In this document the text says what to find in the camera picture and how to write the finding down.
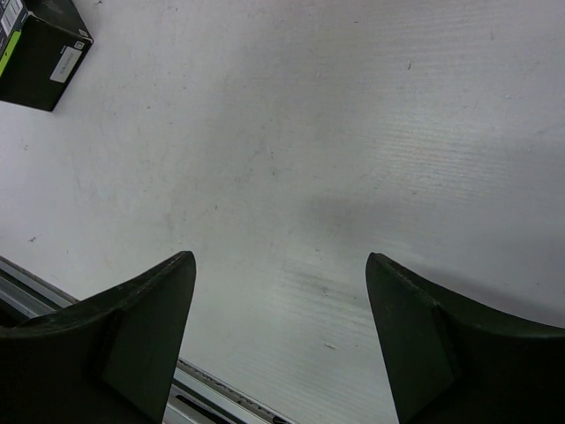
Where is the black green razor box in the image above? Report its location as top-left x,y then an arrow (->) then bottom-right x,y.
1,0 -> 94,112

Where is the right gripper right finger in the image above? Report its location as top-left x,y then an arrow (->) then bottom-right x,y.
365,253 -> 564,423

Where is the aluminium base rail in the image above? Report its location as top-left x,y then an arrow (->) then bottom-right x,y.
1,251 -> 283,423

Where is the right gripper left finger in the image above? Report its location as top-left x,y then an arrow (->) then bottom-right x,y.
1,251 -> 196,423

